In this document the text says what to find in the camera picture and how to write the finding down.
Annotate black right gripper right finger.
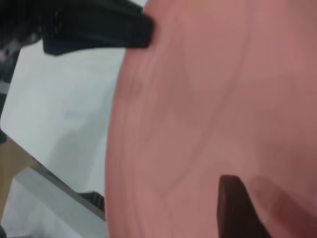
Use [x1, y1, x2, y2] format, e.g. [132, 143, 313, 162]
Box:
[216, 174, 273, 238]

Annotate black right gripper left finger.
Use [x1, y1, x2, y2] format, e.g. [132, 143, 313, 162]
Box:
[41, 0, 156, 57]

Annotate pink plastic plate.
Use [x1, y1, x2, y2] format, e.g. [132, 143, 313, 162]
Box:
[104, 0, 317, 238]

